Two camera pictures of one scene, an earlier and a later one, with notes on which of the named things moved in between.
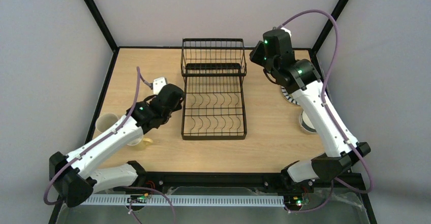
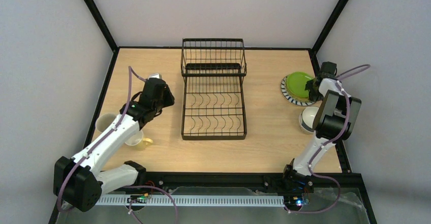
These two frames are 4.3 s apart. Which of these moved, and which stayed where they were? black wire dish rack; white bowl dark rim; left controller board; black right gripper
Moved: black right gripper
Stayed: black wire dish rack; white bowl dark rim; left controller board
